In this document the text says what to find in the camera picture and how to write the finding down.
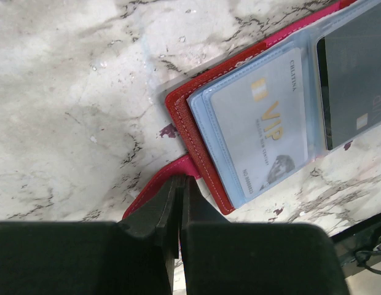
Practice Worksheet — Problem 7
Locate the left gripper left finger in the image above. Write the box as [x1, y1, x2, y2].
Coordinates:
[0, 176, 180, 294]

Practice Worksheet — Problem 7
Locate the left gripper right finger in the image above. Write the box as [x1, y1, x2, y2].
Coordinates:
[180, 177, 346, 294]

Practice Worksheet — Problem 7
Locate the black VIP credit card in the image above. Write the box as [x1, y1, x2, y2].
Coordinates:
[316, 14, 381, 150]

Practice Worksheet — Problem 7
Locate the card tray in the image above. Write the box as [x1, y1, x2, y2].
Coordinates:
[205, 47, 308, 199]

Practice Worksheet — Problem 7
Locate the red leather card holder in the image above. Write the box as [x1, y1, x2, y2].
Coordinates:
[125, 1, 381, 216]

